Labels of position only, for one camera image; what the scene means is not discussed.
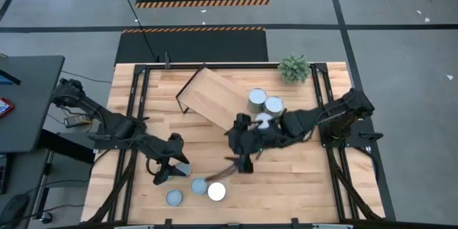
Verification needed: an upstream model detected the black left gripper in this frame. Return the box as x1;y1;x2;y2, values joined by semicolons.
152;132;191;187

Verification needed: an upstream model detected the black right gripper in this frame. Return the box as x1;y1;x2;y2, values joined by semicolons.
205;113;283;183

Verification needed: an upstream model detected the tin can peaches fruit label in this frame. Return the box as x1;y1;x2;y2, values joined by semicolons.
263;95;286;117

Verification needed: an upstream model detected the tin can red green label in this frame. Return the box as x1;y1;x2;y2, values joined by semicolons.
190;177;209;196
173;162;193;178

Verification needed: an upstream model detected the tin can teal label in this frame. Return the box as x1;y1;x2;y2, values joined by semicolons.
165;188;184;208

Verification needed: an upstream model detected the green artificial plant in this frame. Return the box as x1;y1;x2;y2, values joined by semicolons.
277;53;311;85

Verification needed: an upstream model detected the black desk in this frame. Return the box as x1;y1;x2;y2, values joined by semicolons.
0;55;66;154

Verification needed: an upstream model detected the black computer mouse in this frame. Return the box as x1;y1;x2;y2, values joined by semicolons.
0;193;31;229

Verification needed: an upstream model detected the black keyboard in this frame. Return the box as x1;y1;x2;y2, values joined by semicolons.
0;153;8;196

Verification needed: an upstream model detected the red phone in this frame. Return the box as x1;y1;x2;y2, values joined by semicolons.
0;97;15;118

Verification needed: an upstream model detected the black device blue screen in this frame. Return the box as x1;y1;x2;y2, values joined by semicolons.
0;68;21;87

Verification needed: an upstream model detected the wooden shelf black metal frame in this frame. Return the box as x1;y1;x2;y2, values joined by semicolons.
175;63;264;132

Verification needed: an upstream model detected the thin black cable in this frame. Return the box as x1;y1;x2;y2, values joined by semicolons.
59;69;112;84

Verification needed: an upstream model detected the black floor cable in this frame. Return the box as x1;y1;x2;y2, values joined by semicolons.
113;0;160;64

